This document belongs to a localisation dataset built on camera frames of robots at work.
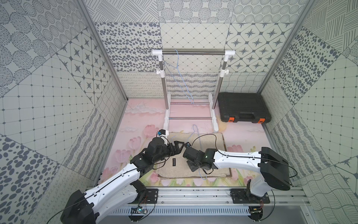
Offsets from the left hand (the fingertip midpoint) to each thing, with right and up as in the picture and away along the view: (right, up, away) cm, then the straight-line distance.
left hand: (178, 140), depth 77 cm
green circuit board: (-21, -35, -7) cm, 41 cm away
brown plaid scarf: (-2, -17, +4) cm, 17 cm away
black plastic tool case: (+49, +20, +29) cm, 60 cm away
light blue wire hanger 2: (-10, +50, +18) cm, 54 cm away
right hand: (+9, -14, +5) cm, 17 cm away
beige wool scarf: (-1, -17, +4) cm, 17 cm away
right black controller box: (+41, -37, -6) cm, 56 cm away
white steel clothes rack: (-11, +29, +41) cm, 51 cm away
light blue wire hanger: (+14, -6, +15) cm, 21 cm away
